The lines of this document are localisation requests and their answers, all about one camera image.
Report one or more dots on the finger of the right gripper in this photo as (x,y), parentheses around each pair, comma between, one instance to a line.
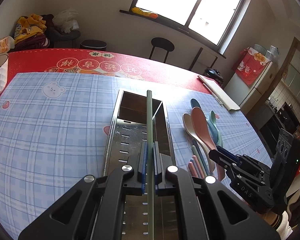
(227,153)
(220,159)

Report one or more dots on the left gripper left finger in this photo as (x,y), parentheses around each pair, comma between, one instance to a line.
(93,208)

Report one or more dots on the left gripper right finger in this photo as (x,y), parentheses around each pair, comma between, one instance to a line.
(205,208)

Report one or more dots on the pink chopstick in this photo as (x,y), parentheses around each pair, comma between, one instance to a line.
(192,170)
(197,167)

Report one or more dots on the blue chopstick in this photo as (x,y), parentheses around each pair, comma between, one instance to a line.
(202,157)

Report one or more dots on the green chopstick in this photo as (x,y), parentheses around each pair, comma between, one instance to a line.
(196,154)
(150,176)

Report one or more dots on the green spoon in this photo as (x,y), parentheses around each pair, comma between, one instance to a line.
(215,134)

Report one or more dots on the pink spoon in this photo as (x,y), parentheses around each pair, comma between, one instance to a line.
(199,123)

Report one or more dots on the beige spoon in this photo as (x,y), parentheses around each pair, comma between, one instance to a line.
(190,131)

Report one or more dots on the blue spoon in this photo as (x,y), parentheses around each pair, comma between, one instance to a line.
(194,103)

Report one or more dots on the steel utensil tray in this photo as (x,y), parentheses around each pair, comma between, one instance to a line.
(127,132)

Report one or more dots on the striped sleeve forearm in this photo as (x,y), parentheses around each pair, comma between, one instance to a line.
(281,225)

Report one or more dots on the right hand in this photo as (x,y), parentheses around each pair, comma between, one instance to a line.
(273,219)

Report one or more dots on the pen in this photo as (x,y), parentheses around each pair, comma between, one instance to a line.
(213,94)

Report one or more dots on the white refrigerator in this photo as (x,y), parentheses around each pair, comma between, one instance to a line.
(247,96)

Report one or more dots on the white notebook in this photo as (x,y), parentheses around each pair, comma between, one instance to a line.
(228,103)

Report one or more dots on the red cloth on fridge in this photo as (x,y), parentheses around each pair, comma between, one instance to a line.
(250,65)

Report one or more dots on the blue plaid placemat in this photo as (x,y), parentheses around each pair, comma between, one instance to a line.
(53,133)

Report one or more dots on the black stool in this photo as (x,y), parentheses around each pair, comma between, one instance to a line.
(162,43)

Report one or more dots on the window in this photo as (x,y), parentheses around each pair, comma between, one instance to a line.
(210,22)

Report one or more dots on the red table mat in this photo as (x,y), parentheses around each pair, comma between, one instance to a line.
(90,63)

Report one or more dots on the yellow item on sill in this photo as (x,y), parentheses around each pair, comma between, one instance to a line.
(144,13)

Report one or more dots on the black trash bin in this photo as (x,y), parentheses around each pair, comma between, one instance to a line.
(94,45)

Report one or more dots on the yellow clothes pile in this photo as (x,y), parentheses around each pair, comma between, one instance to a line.
(30,33)

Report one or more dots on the white plastic bag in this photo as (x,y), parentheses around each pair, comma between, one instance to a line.
(66,21)

